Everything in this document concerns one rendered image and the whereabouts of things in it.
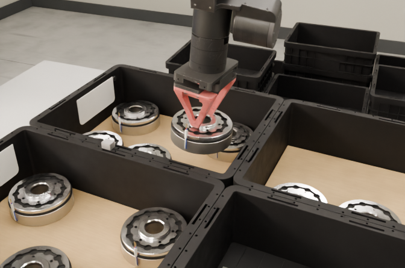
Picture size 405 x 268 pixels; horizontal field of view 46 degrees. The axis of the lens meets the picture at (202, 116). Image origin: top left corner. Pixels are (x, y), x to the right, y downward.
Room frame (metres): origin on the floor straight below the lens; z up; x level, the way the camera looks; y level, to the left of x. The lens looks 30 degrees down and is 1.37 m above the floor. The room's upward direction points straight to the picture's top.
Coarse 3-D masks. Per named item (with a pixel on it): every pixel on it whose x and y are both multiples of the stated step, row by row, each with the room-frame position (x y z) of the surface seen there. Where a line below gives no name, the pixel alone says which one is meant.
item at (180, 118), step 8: (184, 112) 0.71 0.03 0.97; (216, 112) 0.71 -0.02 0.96; (176, 120) 0.67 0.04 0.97; (184, 120) 0.68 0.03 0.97; (224, 120) 0.69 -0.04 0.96; (176, 128) 0.65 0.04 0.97; (184, 128) 0.66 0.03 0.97; (192, 128) 0.65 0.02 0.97; (216, 128) 0.66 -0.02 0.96; (224, 128) 0.66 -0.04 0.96; (192, 136) 0.63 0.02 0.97; (200, 136) 0.63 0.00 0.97; (208, 136) 0.63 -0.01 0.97; (216, 136) 0.63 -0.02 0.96; (224, 136) 0.64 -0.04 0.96
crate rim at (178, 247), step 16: (32, 128) 0.71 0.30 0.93; (0, 144) 0.66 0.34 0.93; (80, 144) 0.66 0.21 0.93; (128, 160) 0.62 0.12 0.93; (144, 160) 0.62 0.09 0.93; (192, 176) 0.57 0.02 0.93; (208, 176) 0.57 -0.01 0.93; (208, 208) 0.50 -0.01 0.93; (192, 224) 0.47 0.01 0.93; (176, 256) 0.41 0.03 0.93
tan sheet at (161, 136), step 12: (108, 120) 0.91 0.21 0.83; (168, 120) 0.91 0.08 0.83; (156, 132) 0.86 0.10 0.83; (168, 132) 0.86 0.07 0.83; (132, 144) 0.81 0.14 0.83; (156, 144) 0.81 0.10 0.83; (168, 144) 0.81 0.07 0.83; (180, 156) 0.77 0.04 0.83; (192, 156) 0.77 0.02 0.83; (204, 156) 0.77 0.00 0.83; (204, 168) 0.73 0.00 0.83; (216, 168) 0.73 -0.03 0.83
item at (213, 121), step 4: (196, 112) 0.70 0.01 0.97; (196, 116) 0.69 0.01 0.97; (208, 116) 0.69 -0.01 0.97; (212, 116) 0.69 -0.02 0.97; (188, 120) 0.67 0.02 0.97; (212, 120) 0.67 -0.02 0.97; (216, 120) 0.68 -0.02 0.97; (204, 124) 0.66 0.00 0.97; (208, 124) 0.66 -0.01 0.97; (212, 124) 0.66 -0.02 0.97; (200, 128) 0.65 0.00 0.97; (204, 128) 0.65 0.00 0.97; (208, 128) 0.66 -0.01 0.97
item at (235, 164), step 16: (96, 80) 0.91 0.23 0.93; (256, 96) 0.84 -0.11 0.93; (272, 96) 0.84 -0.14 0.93; (48, 112) 0.77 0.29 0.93; (272, 112) 0.77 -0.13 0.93; (48, 128) 0.71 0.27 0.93; (256, 128) 0.71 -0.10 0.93; (96, 144) 0.66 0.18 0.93; (160, 160) 0.62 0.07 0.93; (240, 160) 0.62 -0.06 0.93; (224, 176) 0.57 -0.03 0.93
